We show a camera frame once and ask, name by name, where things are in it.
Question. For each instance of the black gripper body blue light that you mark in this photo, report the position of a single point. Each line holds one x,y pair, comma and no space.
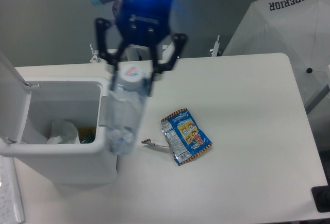
144,22

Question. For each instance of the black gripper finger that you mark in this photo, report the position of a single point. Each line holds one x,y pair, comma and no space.
101,27
179,41

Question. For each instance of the crushed clear plastic bottle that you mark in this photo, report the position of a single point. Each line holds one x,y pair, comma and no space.
127,96

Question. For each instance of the blue snack wrapper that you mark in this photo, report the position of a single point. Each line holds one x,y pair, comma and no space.
184,138

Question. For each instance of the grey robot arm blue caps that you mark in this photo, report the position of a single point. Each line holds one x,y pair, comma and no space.
143,23

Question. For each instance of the white trash can lid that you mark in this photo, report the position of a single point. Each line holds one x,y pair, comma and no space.
15,102

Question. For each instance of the yellow green trash item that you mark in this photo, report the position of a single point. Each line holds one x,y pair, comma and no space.
86,134

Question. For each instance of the white crumpled paper trash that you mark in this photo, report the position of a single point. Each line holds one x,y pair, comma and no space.
63,132

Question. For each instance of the white plastic trash can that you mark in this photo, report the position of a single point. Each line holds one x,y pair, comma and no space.
80,100

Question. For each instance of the white umbrella with lettering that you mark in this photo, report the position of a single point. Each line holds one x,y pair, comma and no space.
296,28

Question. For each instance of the paper sheet in sleeve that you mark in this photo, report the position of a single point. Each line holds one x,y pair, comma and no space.
12,210

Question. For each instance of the black device at table edge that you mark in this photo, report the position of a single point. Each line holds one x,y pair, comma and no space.
321,198

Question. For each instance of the white metal base bracket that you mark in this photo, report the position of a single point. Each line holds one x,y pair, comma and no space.
167,51

